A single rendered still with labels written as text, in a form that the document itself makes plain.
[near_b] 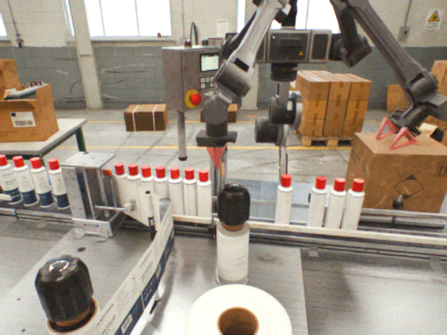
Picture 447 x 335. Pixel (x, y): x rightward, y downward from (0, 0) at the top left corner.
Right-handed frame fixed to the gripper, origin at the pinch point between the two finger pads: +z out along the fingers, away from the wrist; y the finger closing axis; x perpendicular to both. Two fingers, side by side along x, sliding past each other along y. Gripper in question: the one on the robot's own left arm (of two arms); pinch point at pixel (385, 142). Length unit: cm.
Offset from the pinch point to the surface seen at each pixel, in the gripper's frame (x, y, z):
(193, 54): -68, 0, 19
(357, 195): -1.3, 13.6, 17.9
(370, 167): 6.8, -4.3, 9.4
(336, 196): -6.1, 12.9, 22.6
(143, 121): -70, -381, 197
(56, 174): -82, -4, 85
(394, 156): 9.4, -3.6, 1.0
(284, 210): -13.8, 10.4, 37.9
